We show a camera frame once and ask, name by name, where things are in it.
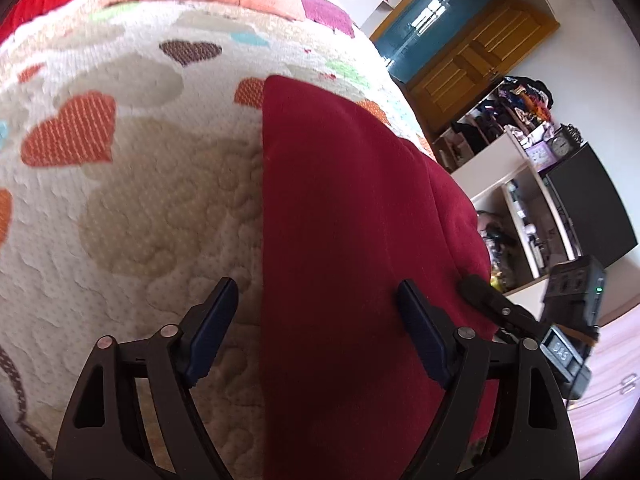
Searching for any dark red sweater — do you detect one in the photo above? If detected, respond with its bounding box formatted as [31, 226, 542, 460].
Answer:
[259, 76, 495, 479]

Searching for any black television screen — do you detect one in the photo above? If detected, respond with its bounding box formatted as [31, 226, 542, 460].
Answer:
[542, 143, 638, 268]

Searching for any small desk clock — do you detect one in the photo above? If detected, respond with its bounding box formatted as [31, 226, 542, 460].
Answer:
[547, 124, 584, 159]

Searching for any white shelf unit with clutter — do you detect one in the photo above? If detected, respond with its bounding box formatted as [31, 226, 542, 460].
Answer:
[433, 76, 580, 292]

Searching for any heart patterned quilt bedspread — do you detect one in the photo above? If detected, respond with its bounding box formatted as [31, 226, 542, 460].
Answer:
[1, 0, 431, 479]

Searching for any wooden door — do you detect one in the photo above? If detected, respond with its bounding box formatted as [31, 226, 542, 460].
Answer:
[371, 0, 560, 141]

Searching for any teal glass door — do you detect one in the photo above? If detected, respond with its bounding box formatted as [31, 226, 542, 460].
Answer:
[374, 0, 492, 84]

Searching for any purple cushion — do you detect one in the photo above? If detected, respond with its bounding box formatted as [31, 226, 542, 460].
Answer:
[300, 0, 355, 38]

